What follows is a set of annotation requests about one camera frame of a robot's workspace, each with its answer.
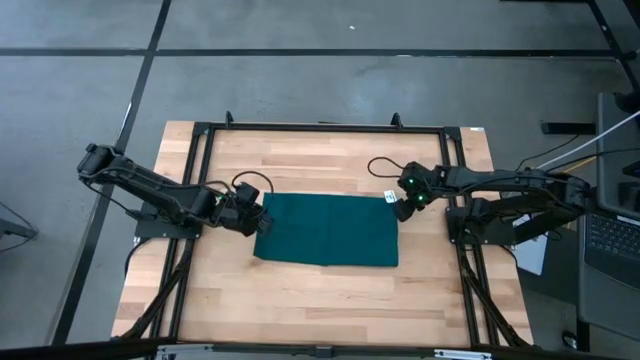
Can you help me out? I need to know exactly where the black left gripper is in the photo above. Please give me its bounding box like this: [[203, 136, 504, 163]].
[[217, 198, 275, 238]]

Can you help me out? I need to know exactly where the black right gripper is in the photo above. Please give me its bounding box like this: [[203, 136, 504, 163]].
[[393, 189, 446, 223]]

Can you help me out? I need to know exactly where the teal microfiber towel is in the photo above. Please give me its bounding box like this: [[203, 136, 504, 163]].
[[253, 189, 400, 268]]

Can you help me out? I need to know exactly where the white box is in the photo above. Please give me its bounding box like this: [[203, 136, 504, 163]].
[[512, 214, 550, 277]]

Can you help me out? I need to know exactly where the short black floor bar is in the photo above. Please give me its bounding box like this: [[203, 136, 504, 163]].
[[540, 121, 597, 136]]

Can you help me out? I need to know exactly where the laptop keyboard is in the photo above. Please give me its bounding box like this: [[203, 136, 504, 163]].
[[582, 208, 640, 292]]

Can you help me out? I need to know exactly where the grey desk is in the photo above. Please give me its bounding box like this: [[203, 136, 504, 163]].
[[577, 92, 640, 342]]

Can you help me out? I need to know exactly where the black crossbeam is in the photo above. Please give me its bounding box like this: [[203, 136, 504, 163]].
[[0, 337, 640, 360]]

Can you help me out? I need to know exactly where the grey chair leg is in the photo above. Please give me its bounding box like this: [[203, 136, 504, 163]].
[[0, 202, 40, 254]]

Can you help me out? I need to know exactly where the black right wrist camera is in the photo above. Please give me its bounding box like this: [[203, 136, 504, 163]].
[[399, 161, 435, 194]]

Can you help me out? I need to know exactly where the black left camera cable loop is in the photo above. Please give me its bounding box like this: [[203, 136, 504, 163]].
[[230, 170, 275, 197]]

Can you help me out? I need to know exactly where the black camera cable loop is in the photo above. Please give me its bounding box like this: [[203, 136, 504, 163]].
[[367, 156, 406, 180], [230, 170, 275, 197]]

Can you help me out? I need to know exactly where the black right camera cable loop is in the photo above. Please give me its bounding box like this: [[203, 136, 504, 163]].
[[367, 156, 406, 180]]

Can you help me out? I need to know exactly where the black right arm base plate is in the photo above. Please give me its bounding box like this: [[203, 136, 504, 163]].
[[446, 205, 516, 246]]

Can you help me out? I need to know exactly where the black metal table frame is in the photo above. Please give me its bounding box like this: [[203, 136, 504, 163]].
[[112, 110, 534, 351]]

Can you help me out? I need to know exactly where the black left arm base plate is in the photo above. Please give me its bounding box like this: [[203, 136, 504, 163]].
[[134, 202, 205, 240]]

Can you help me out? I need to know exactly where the silver metal bracket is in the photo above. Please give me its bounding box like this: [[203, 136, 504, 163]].
[[433, 348, 494, 360]]

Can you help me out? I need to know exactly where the thin black floor cable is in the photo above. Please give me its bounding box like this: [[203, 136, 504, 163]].
[[517, 134, 581, 171]]

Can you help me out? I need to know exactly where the white cable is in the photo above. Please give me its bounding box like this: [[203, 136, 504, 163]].
[[534, 109, 640, 171]]

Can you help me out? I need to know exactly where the thick black desk cable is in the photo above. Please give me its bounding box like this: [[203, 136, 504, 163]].
[[544, 147, 640, 174]]

